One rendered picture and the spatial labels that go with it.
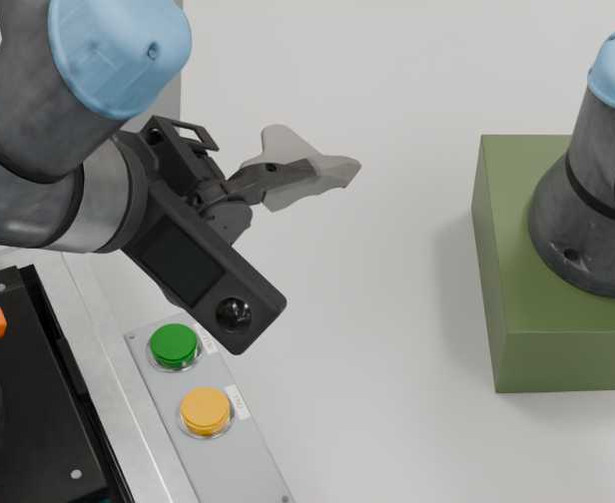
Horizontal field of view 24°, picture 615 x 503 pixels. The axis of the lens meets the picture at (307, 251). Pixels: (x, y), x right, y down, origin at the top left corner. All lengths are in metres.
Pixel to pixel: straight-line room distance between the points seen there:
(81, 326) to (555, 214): 0.42
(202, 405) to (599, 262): 0.36
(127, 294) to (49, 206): 0.57
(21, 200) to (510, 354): 0.59
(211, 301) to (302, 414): 0.42
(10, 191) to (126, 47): 0.11
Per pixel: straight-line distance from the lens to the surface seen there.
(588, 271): 1.27
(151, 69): 0.74
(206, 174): 0.94
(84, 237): 0.87
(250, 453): 1.18
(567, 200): 1.26
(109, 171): 0.87
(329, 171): 0.98
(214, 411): 1.19
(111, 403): 1.21
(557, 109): 1.56
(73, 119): 0.76
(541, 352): 1.29
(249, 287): 0.90
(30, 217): 0.83
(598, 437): 1.33
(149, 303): 1.39
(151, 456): 1.19
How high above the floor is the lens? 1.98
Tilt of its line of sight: 52 degrees down
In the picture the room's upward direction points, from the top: straight up
